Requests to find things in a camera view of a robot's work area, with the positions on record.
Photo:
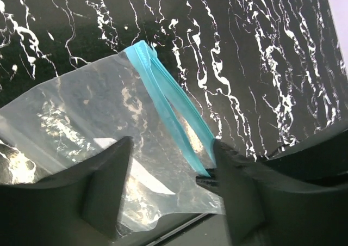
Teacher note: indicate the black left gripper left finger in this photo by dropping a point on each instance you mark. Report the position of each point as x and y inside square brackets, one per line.
[76, 206]

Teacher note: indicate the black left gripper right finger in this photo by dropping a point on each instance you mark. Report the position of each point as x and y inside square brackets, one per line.
[299, 198]

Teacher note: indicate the clear zip bag blue zipper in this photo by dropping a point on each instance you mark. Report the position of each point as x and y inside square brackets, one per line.
[68, 119]

